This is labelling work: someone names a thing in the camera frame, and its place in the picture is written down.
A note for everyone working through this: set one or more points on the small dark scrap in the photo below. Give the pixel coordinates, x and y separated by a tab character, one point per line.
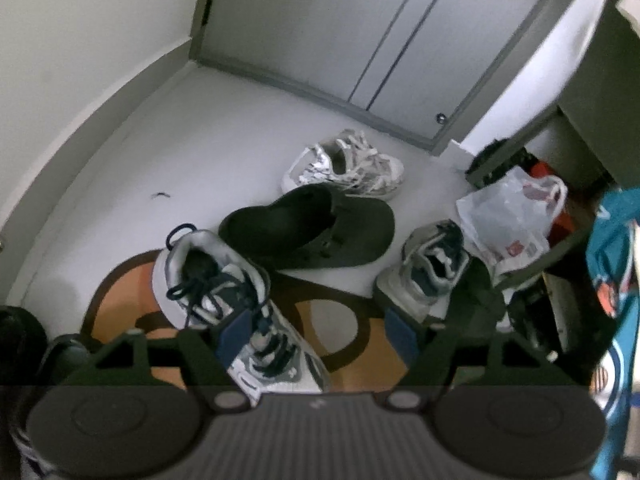
161	194

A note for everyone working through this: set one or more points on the black shoe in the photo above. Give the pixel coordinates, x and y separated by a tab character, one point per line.
20	340

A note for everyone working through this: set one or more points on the black brush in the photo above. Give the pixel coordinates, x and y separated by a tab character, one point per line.
487	157

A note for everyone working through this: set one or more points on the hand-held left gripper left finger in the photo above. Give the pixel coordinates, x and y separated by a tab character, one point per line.
241	332

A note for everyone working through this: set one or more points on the orange item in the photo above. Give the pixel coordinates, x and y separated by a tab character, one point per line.
542	169

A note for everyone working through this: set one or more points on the grey navy laced sneaker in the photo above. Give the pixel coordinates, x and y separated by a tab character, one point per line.
430	270
210	280

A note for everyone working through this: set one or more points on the round orange brown rug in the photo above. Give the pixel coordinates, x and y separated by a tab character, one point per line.
365	365

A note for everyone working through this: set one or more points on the grey entrance door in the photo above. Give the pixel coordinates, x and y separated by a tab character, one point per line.
310	25

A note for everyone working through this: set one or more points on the door hinge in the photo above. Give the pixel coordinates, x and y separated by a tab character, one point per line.
206	7

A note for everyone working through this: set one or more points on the white patterned sneaker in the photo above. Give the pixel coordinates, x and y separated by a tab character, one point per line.
310	170
370	170

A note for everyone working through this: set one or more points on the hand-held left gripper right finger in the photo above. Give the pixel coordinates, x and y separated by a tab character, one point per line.
402	336

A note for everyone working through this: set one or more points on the white plastic bag red print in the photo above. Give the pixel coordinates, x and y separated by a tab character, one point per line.
500	210

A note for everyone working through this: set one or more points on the teal printed bag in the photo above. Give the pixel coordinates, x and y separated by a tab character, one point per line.
615	260

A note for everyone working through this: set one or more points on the small round door fitting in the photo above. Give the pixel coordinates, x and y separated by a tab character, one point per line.
441	118

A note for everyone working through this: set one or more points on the dark cabinet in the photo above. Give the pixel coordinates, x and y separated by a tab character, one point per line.
607	85

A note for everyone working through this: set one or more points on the black bag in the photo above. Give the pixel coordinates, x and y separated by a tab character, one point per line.
535	320

